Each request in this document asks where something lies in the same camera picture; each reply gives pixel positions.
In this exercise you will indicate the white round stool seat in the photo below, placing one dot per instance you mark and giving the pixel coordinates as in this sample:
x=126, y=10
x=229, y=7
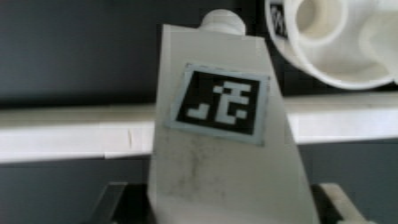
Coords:
x=336, y=38

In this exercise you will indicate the white front barrier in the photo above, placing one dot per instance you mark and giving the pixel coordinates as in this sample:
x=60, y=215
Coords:
x=107, y=131

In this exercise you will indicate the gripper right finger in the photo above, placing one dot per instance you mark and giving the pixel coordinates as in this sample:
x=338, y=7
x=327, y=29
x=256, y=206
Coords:
x=336, y=209

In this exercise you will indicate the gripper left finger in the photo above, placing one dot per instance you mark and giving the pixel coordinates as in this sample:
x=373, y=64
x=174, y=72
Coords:
x=121, y=206

